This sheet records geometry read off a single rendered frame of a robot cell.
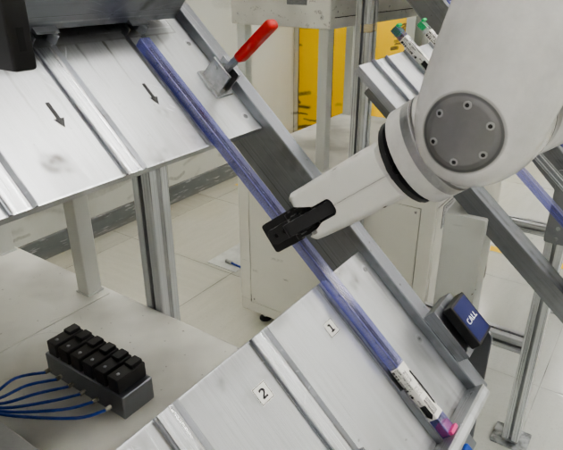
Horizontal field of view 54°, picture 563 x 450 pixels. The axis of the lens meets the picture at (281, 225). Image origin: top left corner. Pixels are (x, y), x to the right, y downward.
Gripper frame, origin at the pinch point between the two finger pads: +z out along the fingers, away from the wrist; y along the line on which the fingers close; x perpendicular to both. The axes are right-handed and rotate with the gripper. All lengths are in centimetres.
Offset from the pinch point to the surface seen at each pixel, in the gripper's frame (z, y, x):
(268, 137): 2.7, -8.1, -10.1
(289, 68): 160, -265, -82
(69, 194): 2.9, 17.8, -11.6
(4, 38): -11.8, 25.5, -16.7
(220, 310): 124, -86, 17
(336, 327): -0.9, 2.5, 10.6
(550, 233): 6, -81, 32
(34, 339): 51, 7, -4
